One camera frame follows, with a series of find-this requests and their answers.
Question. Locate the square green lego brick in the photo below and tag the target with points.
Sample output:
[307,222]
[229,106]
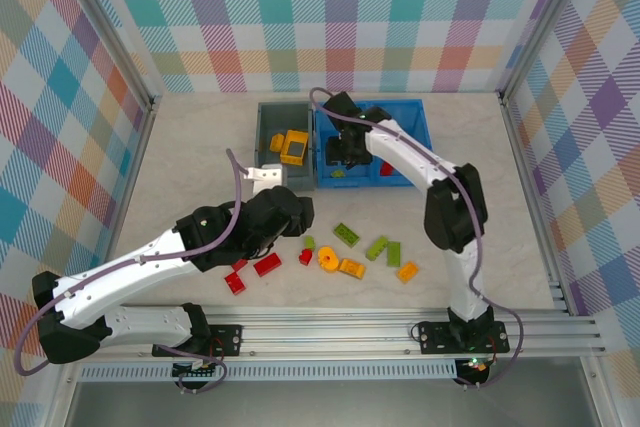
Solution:
[339,173]

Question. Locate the red lego brick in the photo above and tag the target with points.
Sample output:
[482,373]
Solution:
[241,264]
[234,282]
[386,168]
[267,264]

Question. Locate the small green lego brick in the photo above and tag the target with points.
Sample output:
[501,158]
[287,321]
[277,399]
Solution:
[310,243]

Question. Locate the small red lego piece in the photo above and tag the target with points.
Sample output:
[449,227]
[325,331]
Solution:
[305,257]

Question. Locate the blue two-compartment bin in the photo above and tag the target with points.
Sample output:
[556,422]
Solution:
[410,122]

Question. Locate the yellow lego window frame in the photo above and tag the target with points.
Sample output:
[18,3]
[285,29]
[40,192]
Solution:
[295,137]

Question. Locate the round yellow lego piece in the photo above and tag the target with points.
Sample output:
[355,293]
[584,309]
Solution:
[328,259]

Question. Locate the grey plastic bin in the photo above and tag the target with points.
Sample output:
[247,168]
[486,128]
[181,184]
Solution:
[285,117]

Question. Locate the yellow lego brick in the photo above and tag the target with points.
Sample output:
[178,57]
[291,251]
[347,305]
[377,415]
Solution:
[276,142]
[352,268]
[407,272]

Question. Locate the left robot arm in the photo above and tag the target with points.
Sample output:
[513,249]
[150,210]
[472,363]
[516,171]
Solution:
[145,322]

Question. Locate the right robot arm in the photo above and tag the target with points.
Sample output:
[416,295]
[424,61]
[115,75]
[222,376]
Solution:
[460,272]

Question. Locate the small electronics board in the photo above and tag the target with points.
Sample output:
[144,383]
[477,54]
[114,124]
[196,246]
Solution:
[195,372]
[475,364]

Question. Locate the grey metal sheet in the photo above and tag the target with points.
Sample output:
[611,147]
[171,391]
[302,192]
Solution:
[325,407]

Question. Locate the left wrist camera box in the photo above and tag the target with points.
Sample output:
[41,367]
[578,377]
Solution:
[265,176]

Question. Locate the wide aluminium base rail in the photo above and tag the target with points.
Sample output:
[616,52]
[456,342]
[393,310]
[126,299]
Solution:
[325,332]

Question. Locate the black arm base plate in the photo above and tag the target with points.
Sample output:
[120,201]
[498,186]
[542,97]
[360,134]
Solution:
[432,339]
[230,339]

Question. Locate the aluminium side rail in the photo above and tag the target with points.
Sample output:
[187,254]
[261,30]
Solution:
[138,157]
[522,162]

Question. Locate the aluminium frame post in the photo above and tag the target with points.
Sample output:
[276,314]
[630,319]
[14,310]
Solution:
[542,22]
[114,22]

